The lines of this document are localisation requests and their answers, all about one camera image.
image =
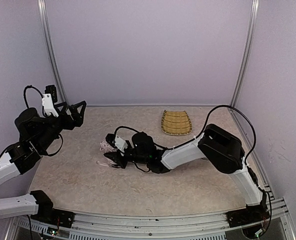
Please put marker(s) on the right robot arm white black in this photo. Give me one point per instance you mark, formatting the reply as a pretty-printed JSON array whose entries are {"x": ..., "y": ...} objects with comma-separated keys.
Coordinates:
[{"x": 221, "y": 148}]

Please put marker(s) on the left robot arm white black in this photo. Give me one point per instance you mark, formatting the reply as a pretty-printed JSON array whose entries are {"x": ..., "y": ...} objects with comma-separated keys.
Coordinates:
[{"x": 36, "y": 134}]

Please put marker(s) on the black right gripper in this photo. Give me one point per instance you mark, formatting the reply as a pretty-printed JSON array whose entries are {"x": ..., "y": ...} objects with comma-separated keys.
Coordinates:
[{"x": 122, "y": 156}]

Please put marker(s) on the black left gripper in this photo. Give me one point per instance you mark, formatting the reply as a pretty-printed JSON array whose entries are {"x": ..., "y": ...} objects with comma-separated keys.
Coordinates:
[{"x": 69, "y": 115}]

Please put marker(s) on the pink umbrella black lining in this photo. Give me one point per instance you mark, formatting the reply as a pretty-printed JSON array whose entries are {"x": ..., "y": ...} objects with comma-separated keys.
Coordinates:
[{"x": 106, "y": 148}]

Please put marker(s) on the metal frame post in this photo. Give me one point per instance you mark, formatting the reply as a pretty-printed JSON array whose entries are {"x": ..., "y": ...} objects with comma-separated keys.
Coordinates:
[
  {"x": 50, "y": 49},
  {"x": 246, "y": 52}
]

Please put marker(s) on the right metal frame post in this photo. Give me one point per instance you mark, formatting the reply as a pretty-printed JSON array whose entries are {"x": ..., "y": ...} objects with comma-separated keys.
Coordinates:
[{"x": 246, "y": 52}]

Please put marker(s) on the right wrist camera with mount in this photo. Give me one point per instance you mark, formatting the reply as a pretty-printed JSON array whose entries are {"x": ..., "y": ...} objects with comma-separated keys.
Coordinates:
[{"x": 117, "y": 142}]

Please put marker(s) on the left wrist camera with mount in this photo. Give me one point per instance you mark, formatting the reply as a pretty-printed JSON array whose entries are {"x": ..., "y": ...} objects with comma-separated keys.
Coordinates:
[{"x": 48, "y": 101}]

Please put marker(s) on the woven bamboo tray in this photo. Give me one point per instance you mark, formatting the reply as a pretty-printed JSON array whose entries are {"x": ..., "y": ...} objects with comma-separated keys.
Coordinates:
[{"x": 176, "y": 123}]

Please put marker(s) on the left metal frame post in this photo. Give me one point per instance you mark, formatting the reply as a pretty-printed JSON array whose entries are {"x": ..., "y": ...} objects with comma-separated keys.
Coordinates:
[{"x": 50, "y": 49}]

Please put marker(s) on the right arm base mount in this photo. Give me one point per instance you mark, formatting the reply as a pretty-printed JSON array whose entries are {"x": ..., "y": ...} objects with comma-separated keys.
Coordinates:
[{"x": 245, "y": 216}]

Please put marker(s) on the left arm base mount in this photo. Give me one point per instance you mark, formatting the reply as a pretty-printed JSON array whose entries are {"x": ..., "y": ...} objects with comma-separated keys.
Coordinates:
[{"x": 58, "y": 217}]

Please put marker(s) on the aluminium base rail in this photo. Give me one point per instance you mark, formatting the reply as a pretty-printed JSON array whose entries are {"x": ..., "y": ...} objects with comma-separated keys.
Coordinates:
[{"x": 206, "y": 226}]

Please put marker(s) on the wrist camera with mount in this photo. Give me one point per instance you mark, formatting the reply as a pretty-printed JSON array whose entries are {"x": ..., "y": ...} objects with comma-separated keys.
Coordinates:
[
  {"x": 48, "y": 101},
  {"x": 117, "y": 142}
]

